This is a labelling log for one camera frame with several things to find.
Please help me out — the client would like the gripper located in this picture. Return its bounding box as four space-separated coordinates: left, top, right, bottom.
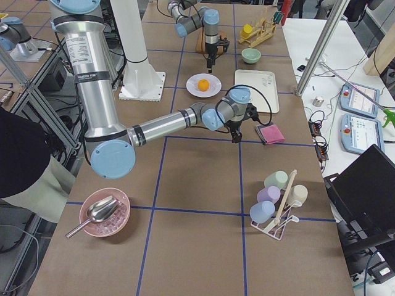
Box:
205 43 217 73
225 120 243 143

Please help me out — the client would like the white round plate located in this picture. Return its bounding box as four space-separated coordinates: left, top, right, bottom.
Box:
186 73 222 98

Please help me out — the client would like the orange fruit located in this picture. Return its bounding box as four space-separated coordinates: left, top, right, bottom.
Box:
197 79 210 92

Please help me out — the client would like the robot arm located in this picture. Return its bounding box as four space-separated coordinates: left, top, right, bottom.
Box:
167 1 220 73
50 1 252 179

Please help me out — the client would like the cream bear tray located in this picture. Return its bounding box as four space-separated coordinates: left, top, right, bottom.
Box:
235 69 280 114

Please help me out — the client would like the wooden cutting board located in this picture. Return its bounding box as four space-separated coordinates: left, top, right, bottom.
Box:
195 30 227 54

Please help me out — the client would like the grey cloth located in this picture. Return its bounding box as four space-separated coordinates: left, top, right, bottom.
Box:
254 123 286 146

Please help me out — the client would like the green bowl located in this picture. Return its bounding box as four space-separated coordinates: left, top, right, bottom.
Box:
241 48 262 64

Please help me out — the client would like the yellow mug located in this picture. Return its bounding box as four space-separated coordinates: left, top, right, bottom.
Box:
240 24 253 39

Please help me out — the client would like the green cup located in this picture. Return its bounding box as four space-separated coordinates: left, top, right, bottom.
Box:
264 170 288 189

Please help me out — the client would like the wooden drying rack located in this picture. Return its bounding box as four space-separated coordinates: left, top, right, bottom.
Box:
238 9 283 48

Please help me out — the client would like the purple cup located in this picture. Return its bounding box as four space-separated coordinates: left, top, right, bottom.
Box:
257 186 281 204

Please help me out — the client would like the blue cup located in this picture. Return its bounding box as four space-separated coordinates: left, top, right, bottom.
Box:
249 200 275 224

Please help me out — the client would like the beige cup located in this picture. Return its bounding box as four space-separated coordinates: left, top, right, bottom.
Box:
287 184 308 205

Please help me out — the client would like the upper teach pendant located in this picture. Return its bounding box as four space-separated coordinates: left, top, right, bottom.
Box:
339 83 380 118

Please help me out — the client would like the teach pendant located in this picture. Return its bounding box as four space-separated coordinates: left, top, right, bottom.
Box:
341 113 385 154
339 83 380 118

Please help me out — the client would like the lower teach pendant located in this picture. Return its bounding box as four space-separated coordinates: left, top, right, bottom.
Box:
341 113 385 154

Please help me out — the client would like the black laptop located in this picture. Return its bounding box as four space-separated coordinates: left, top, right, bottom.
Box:
325 144 394 264

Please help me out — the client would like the pink bowl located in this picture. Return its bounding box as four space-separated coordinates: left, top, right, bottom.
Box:
79 187 131 237

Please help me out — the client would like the metal scoop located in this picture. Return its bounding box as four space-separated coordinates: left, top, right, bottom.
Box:
65 196 120 239

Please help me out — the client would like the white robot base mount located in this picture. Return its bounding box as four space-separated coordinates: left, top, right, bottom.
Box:
110 0 166 102

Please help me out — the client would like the aluminium frame post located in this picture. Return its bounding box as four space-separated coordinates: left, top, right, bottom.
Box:
294 0 349 97

